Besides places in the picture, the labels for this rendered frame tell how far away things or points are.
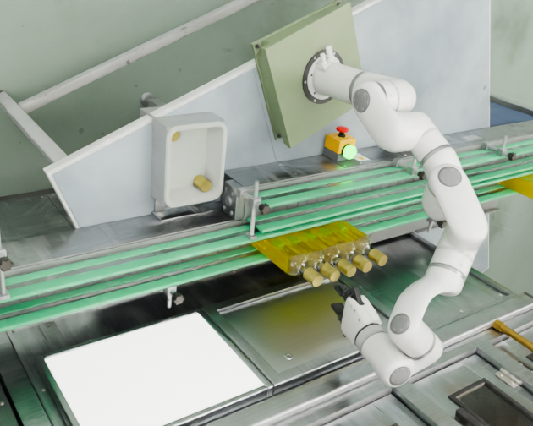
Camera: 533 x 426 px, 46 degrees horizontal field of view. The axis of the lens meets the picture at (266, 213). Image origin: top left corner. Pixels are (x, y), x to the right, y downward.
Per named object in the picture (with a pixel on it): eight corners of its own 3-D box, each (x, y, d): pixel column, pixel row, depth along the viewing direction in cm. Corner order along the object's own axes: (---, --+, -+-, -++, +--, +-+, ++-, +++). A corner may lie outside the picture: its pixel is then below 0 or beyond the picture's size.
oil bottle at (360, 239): (310, 227, 194) (357, 260, 178) (314, 211, 191) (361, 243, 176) (325, 224, 197) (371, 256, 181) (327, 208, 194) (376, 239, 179)
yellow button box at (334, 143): (321, 153, 201) (337, 161, 196) (325, 131, 198) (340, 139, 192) (337, 150, 205) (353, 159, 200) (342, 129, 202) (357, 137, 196)
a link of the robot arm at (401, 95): (373, 105, 173) (418, 120, 162) (338, 108, 165) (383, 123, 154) (379, 70, 169) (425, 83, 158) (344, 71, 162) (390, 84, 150)
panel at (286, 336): (35, 366, 144) (90, 471, 120) (35, 356, 143) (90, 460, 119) (332, 275, 194) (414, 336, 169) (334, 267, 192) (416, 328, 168)
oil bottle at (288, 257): (248, 243, 181) (293, 280, 166) (250, 226, 178) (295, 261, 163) (264, 239, 184) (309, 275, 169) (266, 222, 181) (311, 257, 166)
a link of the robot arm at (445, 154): (456, 133, 147) (492, 181, 141) (444, 162, 159) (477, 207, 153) (405, 158, 145) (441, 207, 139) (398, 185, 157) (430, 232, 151)
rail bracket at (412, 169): (389, 165, 203) (420, 181, 194) (393, 144, 200) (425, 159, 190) (398, 164, 205) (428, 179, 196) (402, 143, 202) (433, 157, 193)
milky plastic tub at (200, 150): (151, 196, 170) (165, 210, 164) (152, 117, 160) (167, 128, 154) (206, 186, 179) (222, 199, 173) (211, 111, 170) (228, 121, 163)
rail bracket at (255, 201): (233, 227, 174) (257, 248, 165) (237, 172, 167) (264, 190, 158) (241, 225, 176) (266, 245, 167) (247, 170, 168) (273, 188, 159)
